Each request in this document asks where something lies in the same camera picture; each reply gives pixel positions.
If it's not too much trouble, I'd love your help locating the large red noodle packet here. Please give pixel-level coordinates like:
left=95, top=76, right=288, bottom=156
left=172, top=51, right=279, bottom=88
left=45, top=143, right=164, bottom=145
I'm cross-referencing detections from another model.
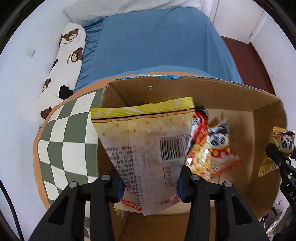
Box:
left=191, top=107, right=210, bottom=144

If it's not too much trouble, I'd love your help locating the white textured pillow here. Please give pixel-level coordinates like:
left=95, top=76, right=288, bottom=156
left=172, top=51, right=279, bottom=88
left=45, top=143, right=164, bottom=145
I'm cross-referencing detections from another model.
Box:
left=63, top=0, right=203, bottom=25

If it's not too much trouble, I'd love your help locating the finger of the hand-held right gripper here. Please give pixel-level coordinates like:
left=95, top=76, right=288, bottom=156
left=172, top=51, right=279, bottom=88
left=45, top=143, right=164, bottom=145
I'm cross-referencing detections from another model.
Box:
left=265, top=143, right=296, bottom=180

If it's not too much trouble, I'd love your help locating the round green checkered table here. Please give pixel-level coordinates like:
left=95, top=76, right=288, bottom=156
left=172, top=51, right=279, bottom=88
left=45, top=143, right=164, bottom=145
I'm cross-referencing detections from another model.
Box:
left=33, top=74, right=139, bottom=241

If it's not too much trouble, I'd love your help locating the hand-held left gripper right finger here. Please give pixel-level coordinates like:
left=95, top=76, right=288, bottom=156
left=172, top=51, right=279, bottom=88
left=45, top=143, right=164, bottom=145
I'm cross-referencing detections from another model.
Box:
left=177, top=165, right=269, bottom=241

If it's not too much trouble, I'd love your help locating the white bear-print pillow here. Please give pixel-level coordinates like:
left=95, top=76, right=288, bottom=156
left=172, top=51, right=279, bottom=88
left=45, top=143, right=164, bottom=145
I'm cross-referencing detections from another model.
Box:
left=35, top=23, right=87, bottom=127

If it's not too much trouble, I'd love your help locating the bed with blue sheet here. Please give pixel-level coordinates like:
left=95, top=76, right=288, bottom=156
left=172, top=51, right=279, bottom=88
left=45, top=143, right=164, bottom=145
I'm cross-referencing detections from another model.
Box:
left=74, top=6, right=244, bottom=92

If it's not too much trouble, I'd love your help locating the white door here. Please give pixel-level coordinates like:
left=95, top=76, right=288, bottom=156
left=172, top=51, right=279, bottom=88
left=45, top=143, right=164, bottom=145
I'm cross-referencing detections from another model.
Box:
left=208, top=0, right=271, bottom=44

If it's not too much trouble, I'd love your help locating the brown cardboard box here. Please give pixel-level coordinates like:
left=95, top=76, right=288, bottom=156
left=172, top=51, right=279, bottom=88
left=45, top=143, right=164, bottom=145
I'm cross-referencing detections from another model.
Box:
left=96, top=74, right=287, bottom=241

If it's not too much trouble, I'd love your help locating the yellow panda snack packet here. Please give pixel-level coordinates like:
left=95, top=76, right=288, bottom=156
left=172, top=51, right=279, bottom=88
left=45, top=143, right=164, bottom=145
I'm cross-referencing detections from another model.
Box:
left=258, top=126, right=296, bottom=178

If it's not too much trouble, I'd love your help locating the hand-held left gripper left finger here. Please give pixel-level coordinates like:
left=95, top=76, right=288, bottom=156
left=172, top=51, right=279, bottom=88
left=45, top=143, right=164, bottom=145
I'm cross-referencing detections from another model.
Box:
left=33, top=166, right=126, bottom=241

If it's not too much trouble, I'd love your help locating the black cable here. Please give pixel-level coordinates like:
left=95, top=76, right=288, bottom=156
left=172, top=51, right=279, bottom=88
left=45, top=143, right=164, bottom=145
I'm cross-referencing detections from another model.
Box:
left=0, top=178, right=25, bottom=241

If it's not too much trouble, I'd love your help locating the translucent yellow-edged snack packet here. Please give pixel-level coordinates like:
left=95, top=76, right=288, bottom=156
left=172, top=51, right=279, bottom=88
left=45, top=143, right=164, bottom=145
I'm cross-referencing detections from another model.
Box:
left=90, top=97, right=196, bottom=216

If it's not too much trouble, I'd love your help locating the red polka-dot panda snack packet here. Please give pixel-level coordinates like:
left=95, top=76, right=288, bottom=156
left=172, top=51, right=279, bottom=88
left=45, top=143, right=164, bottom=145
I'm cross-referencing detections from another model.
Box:
left=185, top=118, right=241, bottom=181

